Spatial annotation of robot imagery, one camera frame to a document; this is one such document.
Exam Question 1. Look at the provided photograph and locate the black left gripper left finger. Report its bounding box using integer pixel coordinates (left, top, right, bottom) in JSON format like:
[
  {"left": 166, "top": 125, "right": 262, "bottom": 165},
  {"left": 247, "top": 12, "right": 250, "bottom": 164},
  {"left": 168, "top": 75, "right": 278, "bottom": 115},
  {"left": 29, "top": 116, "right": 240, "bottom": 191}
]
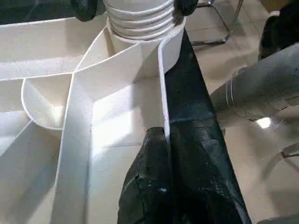
[{"left": 117, "top": 126, "right": 175, "bottom": 224}]

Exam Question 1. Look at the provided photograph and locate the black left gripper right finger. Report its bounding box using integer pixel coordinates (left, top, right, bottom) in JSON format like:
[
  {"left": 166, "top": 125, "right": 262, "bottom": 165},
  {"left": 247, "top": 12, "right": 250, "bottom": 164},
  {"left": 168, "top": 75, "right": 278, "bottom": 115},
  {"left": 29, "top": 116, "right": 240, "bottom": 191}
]
[{"left": 171, "top": 127, "right": 242, "bottom": 224}]

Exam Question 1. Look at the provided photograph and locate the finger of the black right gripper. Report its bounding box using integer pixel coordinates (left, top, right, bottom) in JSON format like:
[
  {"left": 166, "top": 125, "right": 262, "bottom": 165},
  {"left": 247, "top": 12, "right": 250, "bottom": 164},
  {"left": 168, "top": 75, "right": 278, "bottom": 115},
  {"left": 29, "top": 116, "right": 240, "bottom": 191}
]
[
  {"left": 172, "top": 0, "right": 201, "bottom": 26},
  {"left": 69, "top": 0, "right": 107, "bottom": 23}
]

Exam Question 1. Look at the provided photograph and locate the white plastic table leg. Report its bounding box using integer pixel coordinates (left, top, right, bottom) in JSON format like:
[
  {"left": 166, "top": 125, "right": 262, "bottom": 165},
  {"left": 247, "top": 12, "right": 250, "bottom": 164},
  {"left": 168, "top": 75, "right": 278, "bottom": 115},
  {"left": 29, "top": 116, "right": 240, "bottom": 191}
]
[{"left": 105, "top": 0, "right": 176, "bottom": 42}]

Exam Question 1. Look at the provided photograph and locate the white plastic table top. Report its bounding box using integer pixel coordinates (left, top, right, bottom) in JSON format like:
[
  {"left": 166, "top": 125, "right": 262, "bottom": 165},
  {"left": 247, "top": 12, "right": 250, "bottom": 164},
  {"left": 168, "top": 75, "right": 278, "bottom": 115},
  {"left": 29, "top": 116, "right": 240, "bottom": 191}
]
[{"left": 0, "top": 15, "right": 187, "bottom": 224}]

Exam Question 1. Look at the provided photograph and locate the chrome chair leg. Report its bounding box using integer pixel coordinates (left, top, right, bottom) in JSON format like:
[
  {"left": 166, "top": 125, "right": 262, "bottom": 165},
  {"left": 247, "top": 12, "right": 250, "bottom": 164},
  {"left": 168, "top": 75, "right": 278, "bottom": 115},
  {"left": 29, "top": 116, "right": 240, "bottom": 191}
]
[
  {"left": 261, "top": 141, "right": 299, "bottom": 185},
  {"left": 190, "top": 0, "right": 242, "bottom": 48}
]

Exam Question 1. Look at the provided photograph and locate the black rounded object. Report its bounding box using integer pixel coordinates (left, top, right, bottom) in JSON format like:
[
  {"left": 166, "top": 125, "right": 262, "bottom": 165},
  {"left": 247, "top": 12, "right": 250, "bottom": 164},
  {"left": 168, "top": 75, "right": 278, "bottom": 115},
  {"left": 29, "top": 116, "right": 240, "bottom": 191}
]
[{"left": 259, "top": 2, "right": 299, "bottom": 60}]

